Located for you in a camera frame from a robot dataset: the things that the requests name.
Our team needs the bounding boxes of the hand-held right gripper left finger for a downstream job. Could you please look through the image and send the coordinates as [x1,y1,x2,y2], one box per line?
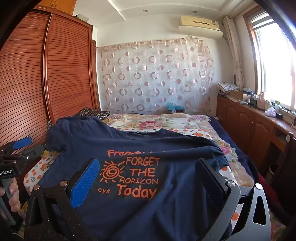
[24,158,100,241]

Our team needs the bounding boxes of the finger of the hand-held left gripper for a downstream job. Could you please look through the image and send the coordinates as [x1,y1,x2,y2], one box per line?
[0,144,48,165]
[0,137,32,156]

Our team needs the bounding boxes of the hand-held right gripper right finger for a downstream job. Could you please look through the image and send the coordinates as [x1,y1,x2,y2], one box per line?
[195,158,271,241]

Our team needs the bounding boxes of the navy blue printed t-shirt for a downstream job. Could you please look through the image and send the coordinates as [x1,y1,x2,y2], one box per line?
[38,116,234,241]

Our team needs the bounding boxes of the person's left hand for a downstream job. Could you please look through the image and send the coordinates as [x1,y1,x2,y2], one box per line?
[8,178,22,214]

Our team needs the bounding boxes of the orange fruit print blanket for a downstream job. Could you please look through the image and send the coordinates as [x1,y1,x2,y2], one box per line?
[23,127,245,241]

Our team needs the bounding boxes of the navy blue bedsheet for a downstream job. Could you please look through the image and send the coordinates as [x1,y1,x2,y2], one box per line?
[203,115,259,186]

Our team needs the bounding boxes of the dark red cloth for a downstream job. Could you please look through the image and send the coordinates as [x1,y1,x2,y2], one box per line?
[257,173,292,223]

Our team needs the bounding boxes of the grey bin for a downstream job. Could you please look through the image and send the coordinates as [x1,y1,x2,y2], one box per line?
[268,163,281,183]

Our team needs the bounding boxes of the stack of folded patterned cloths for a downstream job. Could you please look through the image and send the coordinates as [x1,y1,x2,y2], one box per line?
[46,107,111,130]

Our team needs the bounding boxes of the wooden sideboard cabinet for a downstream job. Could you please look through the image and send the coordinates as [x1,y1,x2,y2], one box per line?
[216,95,296,186]

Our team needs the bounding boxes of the wooden slatted wardrobe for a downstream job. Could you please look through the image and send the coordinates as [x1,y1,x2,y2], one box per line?
[0,0,101,149]

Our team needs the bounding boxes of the teal blue box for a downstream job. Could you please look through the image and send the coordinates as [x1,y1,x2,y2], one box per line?
[166,102,185,113]

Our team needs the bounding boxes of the floral blanket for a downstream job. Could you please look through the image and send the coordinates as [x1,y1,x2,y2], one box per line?
[102,113,241,186]

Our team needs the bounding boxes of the cardboard box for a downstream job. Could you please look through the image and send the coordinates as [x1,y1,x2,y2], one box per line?
[229,90,245,100]

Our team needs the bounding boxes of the sheer circle-patterned curtain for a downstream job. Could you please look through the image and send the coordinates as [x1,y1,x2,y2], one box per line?
[96,38,214,114]

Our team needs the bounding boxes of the beige window curtain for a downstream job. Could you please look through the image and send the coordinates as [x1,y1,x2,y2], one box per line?
[223,16,245,87]

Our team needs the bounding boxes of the wooden framed window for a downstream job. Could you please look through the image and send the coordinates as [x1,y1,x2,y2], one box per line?
[245,9,296,109]

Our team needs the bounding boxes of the white air deflector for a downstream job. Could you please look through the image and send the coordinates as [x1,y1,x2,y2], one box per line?
[178,25,223,39]

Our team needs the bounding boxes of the cream air conditioner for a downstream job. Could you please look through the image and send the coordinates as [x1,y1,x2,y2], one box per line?
[179,16,221,31]

